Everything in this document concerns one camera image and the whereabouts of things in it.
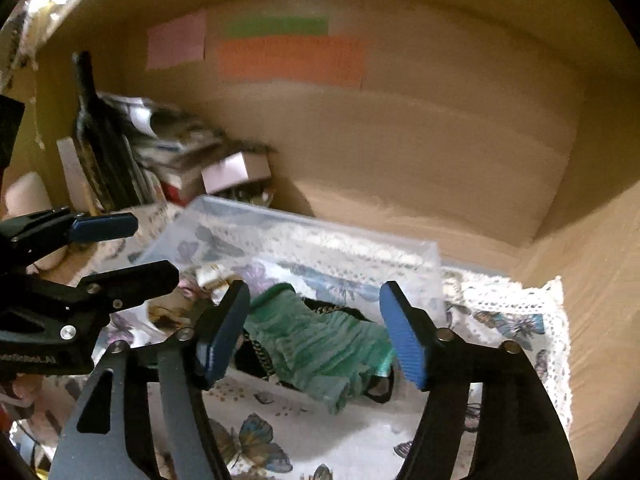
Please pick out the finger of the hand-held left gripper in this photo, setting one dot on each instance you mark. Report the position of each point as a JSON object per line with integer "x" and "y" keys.
{"x": 102, "y": 227}
{"x": 135, "y": 280}

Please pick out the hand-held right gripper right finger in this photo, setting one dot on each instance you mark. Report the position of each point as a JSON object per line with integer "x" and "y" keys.
{"x": 405, "y": 340}

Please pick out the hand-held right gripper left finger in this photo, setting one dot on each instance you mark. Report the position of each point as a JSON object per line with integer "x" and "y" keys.
{"x": 222, "y": 335}

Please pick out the green knitted sock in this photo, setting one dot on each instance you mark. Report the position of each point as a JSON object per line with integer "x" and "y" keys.
{"x": 320, "y": 347}

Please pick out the clear plastic box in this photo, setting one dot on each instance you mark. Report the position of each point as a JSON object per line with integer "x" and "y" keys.
{"x": 310, "y": 245}

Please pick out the pale pink soft object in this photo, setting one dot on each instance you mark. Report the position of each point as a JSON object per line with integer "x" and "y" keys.
{"x": 27, "y": 195}

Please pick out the dark cloth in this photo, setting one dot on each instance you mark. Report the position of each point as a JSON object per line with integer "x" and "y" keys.
{"x": 256, "y": 360}

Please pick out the white upright board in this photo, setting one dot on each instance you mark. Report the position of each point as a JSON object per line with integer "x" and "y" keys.
{"x": 75, "y": 175}

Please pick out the small white gold object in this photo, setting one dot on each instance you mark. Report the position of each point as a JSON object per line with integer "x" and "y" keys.
{"x": 211, "y": 276}

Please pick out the red and white packet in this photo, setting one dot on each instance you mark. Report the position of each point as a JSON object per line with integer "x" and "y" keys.
{"x": 177, "y": 191}

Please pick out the butterfly printed lace cloth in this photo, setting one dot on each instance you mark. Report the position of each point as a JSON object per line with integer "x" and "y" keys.
{"x": 285, "y": 410}

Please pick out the black upright book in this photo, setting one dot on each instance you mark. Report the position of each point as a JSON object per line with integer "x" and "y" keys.
{"x": 97, "y": 130}

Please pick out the stack of magazines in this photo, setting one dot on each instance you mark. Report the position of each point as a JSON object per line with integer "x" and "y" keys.
{"x": 175, "y": 135}

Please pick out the black square object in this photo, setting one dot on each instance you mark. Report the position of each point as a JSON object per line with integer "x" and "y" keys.
{"x": 10, "y": 132}

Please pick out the small pale cardboard box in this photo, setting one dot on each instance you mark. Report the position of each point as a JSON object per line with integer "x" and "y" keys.
{"x": 235, "y": 171}

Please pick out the pink paper note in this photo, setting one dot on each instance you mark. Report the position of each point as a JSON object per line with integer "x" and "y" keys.
{"x": 176, "y": 41}

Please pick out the orange paper note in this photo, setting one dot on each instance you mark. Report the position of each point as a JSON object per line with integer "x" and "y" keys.
{"x": 292, "y": 62}

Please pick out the green paper note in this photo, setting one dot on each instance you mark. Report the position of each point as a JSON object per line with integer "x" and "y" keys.
{"x": 277, "y": 27}

